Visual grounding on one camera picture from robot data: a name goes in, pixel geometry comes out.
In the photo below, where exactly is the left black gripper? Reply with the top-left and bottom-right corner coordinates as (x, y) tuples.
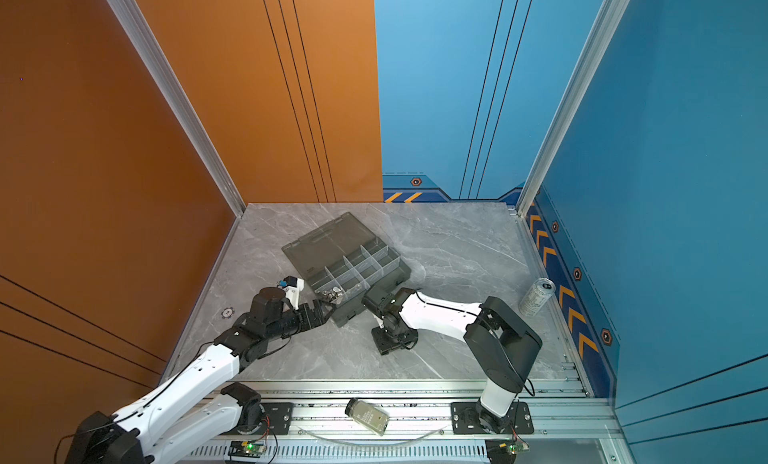
(267, 299), (338, 345)

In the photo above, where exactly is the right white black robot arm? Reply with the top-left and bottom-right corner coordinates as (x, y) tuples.
(362, 287), (543, 434)

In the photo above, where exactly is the small glass jar on rail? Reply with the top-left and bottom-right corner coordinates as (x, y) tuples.
(345, 398), (390, 436)

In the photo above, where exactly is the left green circuit board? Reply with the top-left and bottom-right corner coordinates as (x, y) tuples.
(226, 441), (268, 462)

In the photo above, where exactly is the grey plastic organizer box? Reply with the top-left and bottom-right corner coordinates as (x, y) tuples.
(282, 212), (411, 327)

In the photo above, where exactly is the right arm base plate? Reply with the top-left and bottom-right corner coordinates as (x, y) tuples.
(450, 400), (535, 435)

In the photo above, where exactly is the silver drink can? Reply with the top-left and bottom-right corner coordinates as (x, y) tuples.
(519, 278), (555, 317)

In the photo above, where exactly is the aluminium front rail frame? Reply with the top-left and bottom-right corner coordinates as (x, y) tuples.
(107, 378), (637, 464)

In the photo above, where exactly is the right circuit board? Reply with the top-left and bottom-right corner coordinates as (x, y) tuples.
(485, 440), (530, 464)

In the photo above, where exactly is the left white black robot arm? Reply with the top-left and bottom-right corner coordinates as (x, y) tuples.
(65, 287), (337, 463)

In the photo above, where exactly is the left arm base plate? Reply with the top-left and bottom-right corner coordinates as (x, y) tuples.
(232, 402), (294, 436)

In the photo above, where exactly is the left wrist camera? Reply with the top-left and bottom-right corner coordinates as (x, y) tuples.
(277, 276), (305, 309)

